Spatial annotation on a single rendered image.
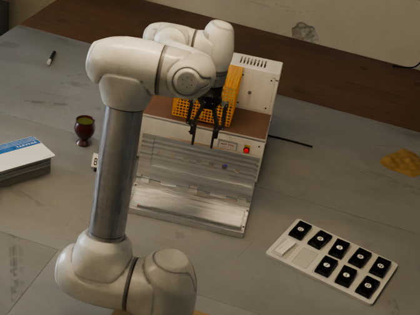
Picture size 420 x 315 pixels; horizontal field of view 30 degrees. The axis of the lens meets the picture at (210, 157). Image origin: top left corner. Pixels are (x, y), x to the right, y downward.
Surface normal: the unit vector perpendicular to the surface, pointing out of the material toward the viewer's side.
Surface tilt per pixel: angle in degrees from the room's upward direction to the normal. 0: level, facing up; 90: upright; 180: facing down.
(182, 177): 79
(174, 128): 90
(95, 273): 74
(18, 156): 0
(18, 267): 0
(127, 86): 84
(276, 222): 0
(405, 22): 90
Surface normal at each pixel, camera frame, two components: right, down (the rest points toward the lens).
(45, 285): 0.14, -0.84
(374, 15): -0.29, 0.47
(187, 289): 0.76, 0.18
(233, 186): -0.14, 0.32
